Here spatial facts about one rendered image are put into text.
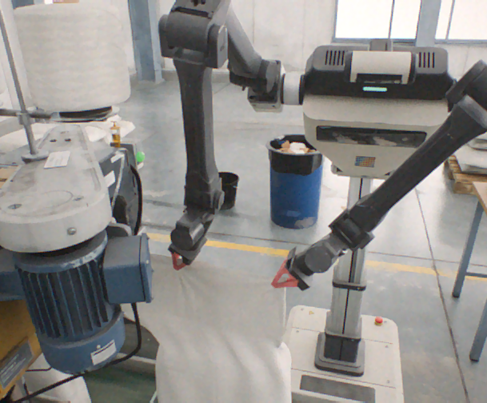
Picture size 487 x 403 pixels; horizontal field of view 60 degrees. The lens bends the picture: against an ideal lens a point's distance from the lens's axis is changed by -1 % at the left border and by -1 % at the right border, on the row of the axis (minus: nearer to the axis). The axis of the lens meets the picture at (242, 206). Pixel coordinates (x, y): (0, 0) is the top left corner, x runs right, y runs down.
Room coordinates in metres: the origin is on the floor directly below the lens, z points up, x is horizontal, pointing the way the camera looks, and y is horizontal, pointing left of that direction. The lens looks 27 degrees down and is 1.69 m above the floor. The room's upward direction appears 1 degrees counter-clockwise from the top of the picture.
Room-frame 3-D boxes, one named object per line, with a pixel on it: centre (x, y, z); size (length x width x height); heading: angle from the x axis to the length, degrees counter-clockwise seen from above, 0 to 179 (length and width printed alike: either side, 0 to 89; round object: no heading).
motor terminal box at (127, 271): (0.62, 0.20, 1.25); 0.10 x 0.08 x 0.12; 10
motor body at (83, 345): (0.60, 0.31, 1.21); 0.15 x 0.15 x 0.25
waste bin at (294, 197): (3.12, -0.43, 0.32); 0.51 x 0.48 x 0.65; 165
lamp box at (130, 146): (1.14, 0.33, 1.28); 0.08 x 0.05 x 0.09; 75
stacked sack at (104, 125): (4.27, 1.61, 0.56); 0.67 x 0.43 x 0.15; 75
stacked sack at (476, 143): (3.86, -2.35, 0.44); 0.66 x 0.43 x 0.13; 165
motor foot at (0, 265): (0.59, 0.40, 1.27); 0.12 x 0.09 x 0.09; 165
